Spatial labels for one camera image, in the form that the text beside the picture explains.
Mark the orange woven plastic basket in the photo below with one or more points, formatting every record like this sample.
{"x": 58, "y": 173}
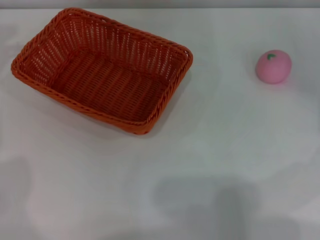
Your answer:
{"x": 107, "y": 82}

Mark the pink toy fruit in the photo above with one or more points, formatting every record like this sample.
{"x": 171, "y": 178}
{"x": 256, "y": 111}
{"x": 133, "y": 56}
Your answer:
{"x": 273, "y": 68}

